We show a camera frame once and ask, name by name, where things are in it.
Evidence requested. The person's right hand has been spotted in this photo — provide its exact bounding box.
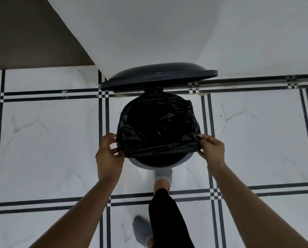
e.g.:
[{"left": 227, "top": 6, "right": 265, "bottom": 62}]
[{"left": 197, "top": 134, "right": 226, "bottom": 170}]

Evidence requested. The person's left hand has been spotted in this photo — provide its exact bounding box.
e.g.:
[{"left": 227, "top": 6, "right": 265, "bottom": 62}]
[{"left": 96, "top": 133, "right": 125, "bottom": 181}]

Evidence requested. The black plastic trash bag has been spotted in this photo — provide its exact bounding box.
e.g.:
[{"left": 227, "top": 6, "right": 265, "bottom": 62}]
[{"left": 117, "top": 94, "right": 202, "bottom": 158}]

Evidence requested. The person's right forearm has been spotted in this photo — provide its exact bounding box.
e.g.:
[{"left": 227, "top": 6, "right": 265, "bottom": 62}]
[{"left": 208, "top": 162, "right": 308, "bottom": 248}]

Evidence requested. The person's left forearm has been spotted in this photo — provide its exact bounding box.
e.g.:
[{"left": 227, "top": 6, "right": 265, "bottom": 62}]
[{"left": 28, "top": 169, "right": 123, "bottom": 248}]

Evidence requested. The dark grey pedal trash bin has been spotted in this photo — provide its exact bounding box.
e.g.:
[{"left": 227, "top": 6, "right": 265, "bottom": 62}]
[{"left": 129, "top": 152, "right": 192, "bottom": 170}]

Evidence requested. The light grey sock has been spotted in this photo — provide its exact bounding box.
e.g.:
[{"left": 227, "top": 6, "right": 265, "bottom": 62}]
[
  {"left": 132, "top": 215, "right": 154, "bottom": 248},
  {"left": 154, "top": 168, "right": 173, "bottom": 193}
]

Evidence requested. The person's black trouser leg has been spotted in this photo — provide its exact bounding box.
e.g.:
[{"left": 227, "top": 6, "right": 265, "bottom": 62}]
[{"left": 148, "top": 188, "right": 196, "bottom": 248}]

